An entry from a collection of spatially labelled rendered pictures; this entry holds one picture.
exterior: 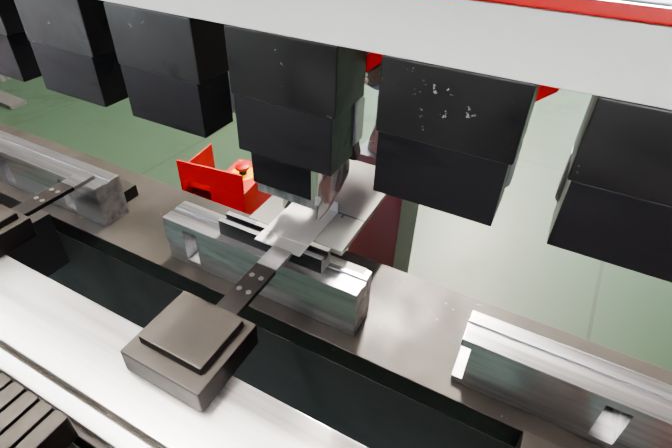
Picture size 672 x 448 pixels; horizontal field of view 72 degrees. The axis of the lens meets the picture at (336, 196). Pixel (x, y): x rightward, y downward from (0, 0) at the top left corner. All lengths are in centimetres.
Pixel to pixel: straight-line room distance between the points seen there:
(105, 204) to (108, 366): 45
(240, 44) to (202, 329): 34
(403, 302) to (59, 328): 52
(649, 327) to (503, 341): 166
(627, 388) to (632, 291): 174
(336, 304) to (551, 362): 31
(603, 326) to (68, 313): 195
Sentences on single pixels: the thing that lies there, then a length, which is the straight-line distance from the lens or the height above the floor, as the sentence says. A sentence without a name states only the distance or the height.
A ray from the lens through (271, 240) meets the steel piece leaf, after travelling 75.
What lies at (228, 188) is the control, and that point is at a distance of 126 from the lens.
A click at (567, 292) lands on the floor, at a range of 230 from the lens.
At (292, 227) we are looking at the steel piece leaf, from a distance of 77.
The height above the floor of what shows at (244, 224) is 99.
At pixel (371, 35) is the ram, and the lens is 49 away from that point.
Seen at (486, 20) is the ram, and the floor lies 139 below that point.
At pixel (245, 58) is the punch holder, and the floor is 130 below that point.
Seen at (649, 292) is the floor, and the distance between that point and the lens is 250.
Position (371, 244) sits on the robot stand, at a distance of 160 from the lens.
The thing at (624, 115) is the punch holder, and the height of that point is 133.
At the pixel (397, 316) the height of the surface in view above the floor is 87.
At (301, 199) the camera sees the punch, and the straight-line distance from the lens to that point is 68.
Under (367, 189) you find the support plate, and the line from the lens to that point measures 87.
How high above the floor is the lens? 149
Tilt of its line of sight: 36 degrees down
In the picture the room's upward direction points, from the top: 2 degrees clockwise
